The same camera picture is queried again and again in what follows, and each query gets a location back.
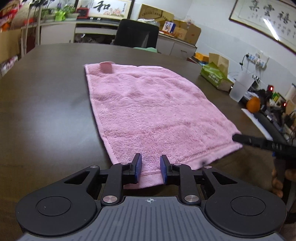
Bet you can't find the translucent plastic cup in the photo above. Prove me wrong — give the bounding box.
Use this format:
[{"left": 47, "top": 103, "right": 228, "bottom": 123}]
[{"left": 229, "top": 71, "right": 254, "bottom": 102}]

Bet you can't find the white power strip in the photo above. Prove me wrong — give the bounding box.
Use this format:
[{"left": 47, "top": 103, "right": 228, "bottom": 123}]
[{"left": 245, "top": 52, "right": 270, "bottom": 69}]

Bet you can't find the open cardboard box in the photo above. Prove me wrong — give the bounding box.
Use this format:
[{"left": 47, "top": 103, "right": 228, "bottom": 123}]
[{"left": 172, "top": 20, "right": 201, "bottom": 44}]

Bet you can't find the large cardboard box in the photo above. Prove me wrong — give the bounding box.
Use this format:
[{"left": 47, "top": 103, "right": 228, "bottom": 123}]
[{"left": 0, "top": 29, "right": 22, "bottom": 64}]

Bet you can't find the white sideboard cabinet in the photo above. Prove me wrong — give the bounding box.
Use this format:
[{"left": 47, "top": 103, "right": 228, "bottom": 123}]
[{"left": 21, "top": 20, "right": 197, "bottom": 58}]

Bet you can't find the person's right hand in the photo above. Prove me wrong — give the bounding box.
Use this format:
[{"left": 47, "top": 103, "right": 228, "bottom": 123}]
[{"left": 270, "top": 167, "right": 296, "bottom": 198}]

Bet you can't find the red blender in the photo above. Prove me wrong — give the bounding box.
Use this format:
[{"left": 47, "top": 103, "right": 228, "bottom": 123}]
[{"left": 76, "top": 7, "right": 90, "bottom": 19}]

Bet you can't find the pile of electronic devices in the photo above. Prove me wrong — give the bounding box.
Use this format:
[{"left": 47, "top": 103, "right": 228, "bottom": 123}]
[{"left": 254, "top": 85, "right": 296, "bottom": 142}]

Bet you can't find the framed lotus calligraphy picture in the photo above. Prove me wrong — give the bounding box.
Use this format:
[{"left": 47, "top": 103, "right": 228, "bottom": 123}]
[{"left": 76, "top": 0, "right": 135, "bottom": 19}]

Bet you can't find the brown paper bag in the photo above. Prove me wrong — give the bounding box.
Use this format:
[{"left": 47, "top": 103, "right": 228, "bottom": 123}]
[{"left": 209, "top": 53, "right": 229, "bottom": 75}]

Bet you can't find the black office chair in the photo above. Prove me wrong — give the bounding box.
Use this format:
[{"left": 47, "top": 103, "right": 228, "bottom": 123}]
[{"left": 114, "top": 19, "right": 159, "bottom": 49}]

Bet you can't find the white rice sack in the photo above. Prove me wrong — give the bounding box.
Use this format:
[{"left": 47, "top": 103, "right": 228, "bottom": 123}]
[{"left": 0, "top": 56, "right": 19, "bottom": 77}]

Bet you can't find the framed wall calligraphy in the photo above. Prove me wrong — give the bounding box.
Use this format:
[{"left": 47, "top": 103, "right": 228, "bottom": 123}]
[{"left": 229, "top": 0, "right": 296, "bottom": 55}]

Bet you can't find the flat cardboard sheet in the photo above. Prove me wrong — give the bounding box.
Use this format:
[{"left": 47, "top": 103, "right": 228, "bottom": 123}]
[{"left": 138, "top": 4, "right": 174, "bottom": 24}]

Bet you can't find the green cushion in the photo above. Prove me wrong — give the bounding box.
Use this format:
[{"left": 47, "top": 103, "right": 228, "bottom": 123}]
[{"left": 134, "top": 46, "right": 158, "bottom": 52}]

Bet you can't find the potted green plant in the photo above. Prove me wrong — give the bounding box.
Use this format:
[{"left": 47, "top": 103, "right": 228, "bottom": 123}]
[{"left": 54, "top": 5, "right": 79, "bottom": 21}]

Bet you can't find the small blue picture box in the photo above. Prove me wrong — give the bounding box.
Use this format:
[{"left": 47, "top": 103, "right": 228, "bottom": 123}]
[{"left": 162, "top": 21, "right": 175, "bottom": 33}]

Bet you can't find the pink towel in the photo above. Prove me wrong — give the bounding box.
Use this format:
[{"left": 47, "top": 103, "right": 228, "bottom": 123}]
[{"left": 84, "top": 61, "right": 243, "bottom": 189}]

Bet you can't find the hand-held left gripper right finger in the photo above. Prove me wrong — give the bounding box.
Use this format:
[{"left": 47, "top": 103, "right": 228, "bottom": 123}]
[{"left": 160, "top": 155, "right": 238, "bottom": 205}]

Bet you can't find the green tissue packet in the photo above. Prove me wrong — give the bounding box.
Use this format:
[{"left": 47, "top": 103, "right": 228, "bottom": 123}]
[{"left": 200, "top": 63, "right": 234, "bottom": 91}]

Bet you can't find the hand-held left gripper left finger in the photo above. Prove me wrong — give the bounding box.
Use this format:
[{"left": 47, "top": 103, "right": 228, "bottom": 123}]
[{"left": 63, "top": 153, "right": 142, "bottom": 205}]

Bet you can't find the orange fruit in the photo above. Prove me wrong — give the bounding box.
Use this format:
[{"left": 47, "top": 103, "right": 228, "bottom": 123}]
[{"left": 246, "top": 97, "right": 261, "bottom": 113}]

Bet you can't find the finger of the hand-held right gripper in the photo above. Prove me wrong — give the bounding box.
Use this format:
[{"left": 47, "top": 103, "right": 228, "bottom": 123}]
[{"left": 232, "top": 133, "right": 267, "bottom": 149}]

